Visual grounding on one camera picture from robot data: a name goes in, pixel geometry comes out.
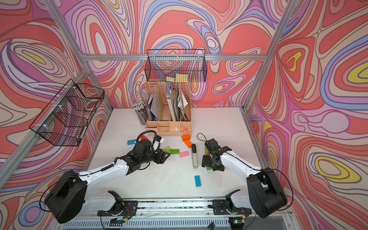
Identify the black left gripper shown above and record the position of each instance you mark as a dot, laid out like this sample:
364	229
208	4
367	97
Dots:
160	158

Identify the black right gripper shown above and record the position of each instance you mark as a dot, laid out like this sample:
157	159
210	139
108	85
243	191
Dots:
205	162

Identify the orange block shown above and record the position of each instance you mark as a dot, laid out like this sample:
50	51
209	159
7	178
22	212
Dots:
188	143
186	137

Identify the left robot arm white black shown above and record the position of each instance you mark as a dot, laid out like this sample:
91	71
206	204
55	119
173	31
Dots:
70	194

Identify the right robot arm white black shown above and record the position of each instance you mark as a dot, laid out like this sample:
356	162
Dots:
264	192

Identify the red wooden block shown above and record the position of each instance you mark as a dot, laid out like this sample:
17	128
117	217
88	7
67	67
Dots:
143	138

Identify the black white stapler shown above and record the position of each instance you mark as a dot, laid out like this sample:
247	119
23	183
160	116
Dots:
194	156

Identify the light green block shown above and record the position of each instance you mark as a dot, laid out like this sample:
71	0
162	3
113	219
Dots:
167	149

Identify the teal block front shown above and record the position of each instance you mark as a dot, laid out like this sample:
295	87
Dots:
197	181

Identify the green block middle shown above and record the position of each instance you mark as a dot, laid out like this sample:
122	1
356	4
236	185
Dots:
174	151

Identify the pink wooden block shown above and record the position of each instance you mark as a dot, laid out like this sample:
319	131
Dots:
184	154

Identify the clear cup of pencils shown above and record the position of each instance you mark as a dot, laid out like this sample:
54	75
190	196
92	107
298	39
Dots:
142	112

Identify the beige desk organizer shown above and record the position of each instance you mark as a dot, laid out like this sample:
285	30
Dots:
169	110

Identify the yellow sticky note block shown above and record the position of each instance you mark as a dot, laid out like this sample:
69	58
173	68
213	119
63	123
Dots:
178	78

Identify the teal block near left wall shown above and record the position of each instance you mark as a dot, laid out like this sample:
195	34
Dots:
131	142

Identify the metal base rail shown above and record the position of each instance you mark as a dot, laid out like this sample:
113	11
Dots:
134	208

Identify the left black wire basket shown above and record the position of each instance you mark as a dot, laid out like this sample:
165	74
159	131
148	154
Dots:
66	118

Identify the black wire basket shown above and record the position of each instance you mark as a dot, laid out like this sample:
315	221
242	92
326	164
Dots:
162	63
66	118

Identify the back black wire basket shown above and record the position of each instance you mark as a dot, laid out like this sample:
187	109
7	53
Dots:
162	63

